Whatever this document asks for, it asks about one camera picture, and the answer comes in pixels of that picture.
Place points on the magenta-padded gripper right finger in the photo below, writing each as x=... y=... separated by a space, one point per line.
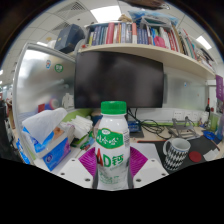
x=150 y=171

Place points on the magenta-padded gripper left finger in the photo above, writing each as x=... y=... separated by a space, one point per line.
x=75 y=171

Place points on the white drink bottle green cap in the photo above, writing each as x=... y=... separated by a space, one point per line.
x=111 y=146

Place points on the blue tissue pack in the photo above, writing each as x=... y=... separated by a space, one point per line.
x=56 y=155

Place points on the black white diamond mug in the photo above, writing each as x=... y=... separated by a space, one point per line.
x=175 y=155

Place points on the white napkin stack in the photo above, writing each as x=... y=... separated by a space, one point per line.
x=81 y=125

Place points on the small blue box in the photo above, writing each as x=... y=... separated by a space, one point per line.
x=133 y=126

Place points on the flat round red coaster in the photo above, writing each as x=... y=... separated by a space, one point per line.
x=195 y=156

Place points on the grey metal laptop stand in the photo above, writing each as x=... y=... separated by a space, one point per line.
x=183 y=130

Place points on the tissue box with white tissue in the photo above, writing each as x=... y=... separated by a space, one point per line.
x=41 y=125

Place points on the black desk mat red edge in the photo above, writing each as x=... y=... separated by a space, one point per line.
x=201 y=145

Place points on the dark wine bottle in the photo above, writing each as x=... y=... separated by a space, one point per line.
x=208 y=111

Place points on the frosted desk partition panel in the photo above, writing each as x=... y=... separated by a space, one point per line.
x=40 y=83

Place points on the black computer monitor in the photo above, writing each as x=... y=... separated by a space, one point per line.
x=116 y=78

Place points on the purple hanging banner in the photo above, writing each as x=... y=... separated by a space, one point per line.
x=220 y=88

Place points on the dark blue box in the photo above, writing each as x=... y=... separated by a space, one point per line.
x=68 y=38

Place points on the ceiling light panels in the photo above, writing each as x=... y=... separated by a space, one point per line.
x=106 y=14

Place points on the white wall socket row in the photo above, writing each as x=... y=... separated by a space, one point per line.
x=186 y=115

